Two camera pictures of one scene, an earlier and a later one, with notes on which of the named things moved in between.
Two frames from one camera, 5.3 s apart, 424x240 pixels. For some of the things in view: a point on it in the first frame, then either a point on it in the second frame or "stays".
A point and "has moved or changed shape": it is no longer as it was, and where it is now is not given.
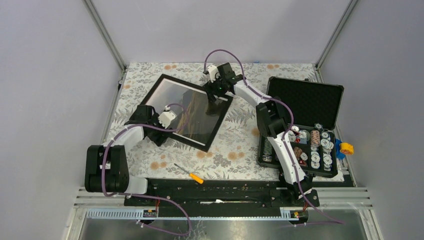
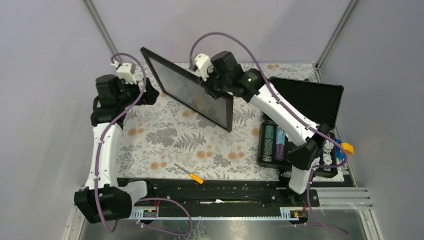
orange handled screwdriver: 195,177 stays
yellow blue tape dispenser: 343,148 stays
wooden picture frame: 199,119 has moved or changed shape
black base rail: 216,195 stays
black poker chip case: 315,105 stays
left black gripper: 159,138 -> 150,95
